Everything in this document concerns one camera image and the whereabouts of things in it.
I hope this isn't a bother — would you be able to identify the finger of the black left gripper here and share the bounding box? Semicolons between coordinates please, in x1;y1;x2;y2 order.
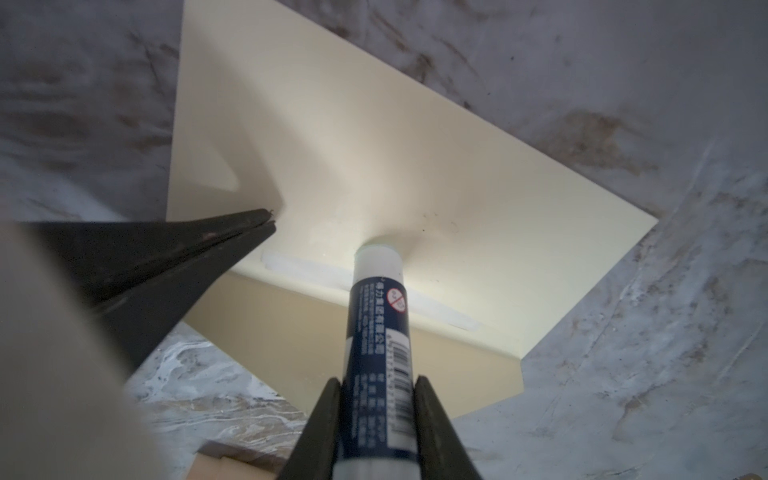
20;209;273;300
97;221;276;375

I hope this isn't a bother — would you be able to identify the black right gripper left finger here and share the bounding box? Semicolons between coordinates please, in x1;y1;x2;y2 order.
277;378;341;480

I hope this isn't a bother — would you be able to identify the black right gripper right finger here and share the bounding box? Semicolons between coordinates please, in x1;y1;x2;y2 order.
414;376;482;480

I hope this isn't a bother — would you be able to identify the blue white glue stick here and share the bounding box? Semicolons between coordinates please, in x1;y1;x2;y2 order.
332;244;421;479

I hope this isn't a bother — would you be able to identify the cream paper envelope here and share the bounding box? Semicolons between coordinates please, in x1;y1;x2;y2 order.
167;1;655;417

